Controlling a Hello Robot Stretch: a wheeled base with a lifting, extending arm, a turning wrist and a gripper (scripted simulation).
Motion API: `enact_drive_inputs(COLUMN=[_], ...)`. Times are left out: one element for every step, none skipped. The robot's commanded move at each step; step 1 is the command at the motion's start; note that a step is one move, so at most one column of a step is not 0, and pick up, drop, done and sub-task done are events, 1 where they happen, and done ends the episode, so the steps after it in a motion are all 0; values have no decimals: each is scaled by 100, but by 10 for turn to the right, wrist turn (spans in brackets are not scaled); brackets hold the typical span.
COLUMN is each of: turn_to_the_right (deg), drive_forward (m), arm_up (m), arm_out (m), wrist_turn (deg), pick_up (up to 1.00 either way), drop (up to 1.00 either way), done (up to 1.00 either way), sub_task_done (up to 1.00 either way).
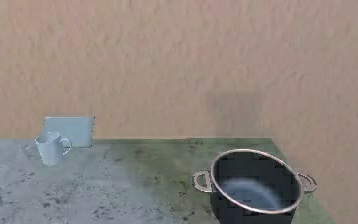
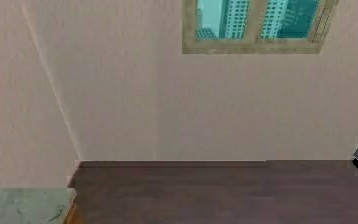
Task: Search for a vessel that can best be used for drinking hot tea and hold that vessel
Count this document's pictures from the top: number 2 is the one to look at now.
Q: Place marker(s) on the beige framed window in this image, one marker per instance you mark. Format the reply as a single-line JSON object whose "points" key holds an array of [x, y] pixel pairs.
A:
{"points": [[253, 45]]}

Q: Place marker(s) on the green marble top table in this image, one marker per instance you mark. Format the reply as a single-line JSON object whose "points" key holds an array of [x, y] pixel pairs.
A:
{"points": [[23, 206]]}

